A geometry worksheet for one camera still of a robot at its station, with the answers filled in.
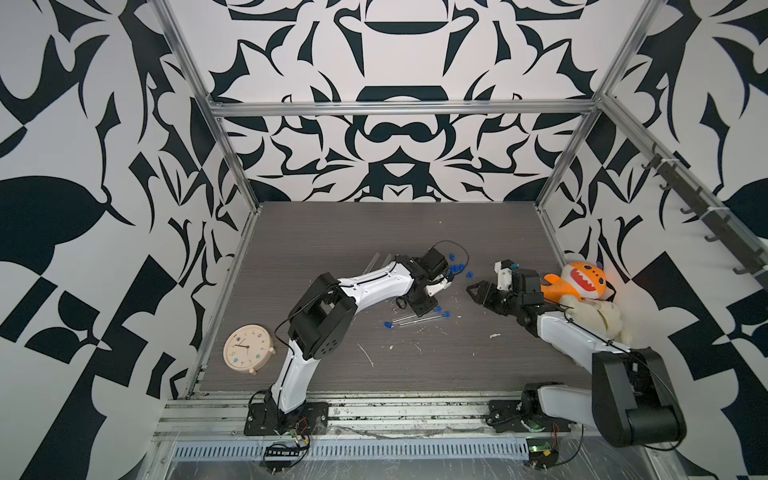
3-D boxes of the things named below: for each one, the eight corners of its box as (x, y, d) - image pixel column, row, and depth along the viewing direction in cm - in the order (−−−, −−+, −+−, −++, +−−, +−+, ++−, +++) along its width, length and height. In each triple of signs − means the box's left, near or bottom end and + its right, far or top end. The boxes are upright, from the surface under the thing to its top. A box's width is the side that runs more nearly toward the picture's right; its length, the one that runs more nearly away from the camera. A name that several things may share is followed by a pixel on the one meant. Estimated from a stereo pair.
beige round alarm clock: (221, 373, 83) (215, 369, 80) (235, 329, 91) (230, 324, 88) (269, 373, 83) (264, 369, 80) (279, 330, 91) (275, 324, 88)
